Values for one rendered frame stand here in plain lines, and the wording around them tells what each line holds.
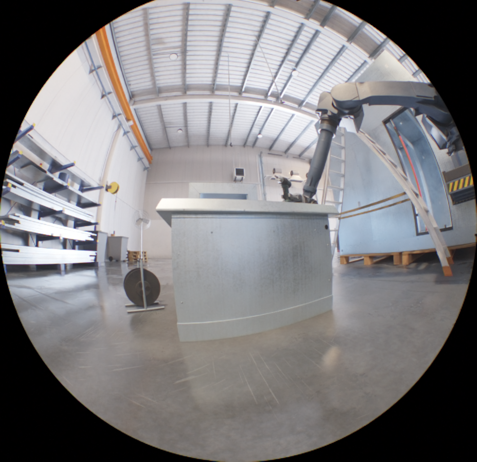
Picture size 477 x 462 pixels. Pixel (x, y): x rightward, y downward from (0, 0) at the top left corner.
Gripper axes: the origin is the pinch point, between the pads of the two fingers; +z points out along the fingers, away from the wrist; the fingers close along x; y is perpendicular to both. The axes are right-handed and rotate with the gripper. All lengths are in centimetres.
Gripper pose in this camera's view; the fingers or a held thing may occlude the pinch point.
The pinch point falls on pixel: (287, 196)
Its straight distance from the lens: 112.6
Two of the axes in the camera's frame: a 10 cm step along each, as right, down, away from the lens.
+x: 7.6, -1.4, -6.4
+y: -0.5, -9.9, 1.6
